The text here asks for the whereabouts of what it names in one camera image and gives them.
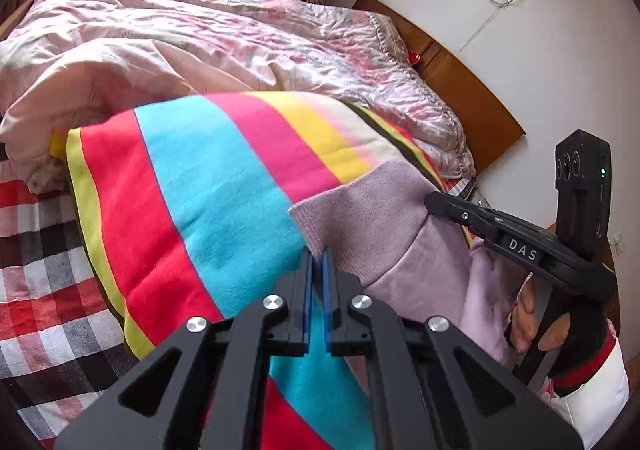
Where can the wooden headboard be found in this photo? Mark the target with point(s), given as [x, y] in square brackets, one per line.
[465, 90]

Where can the person's right hand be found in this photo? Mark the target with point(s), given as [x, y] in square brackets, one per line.
[580, 340]

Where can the white wall socket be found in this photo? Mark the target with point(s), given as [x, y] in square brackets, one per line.
[620, 244]

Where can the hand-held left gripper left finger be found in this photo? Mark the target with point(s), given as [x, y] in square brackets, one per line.
[306, 302]

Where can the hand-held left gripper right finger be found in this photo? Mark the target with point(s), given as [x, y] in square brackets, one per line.
[328, 302]

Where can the red plaid bed sheet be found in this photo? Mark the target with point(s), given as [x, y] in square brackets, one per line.
[45, 280]

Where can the small red item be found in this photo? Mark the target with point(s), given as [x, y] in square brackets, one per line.
[415, 58]

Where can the pink floral quilt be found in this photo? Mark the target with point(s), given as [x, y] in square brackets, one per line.
[200, 45]

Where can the lilac sweatshirt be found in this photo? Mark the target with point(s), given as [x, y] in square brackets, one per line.
[380, 220]

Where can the rainbow striped blanket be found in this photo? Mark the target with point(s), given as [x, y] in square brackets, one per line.
[215, 190]

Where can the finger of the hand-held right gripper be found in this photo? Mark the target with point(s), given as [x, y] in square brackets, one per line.
[486, 235]
[460, 211]

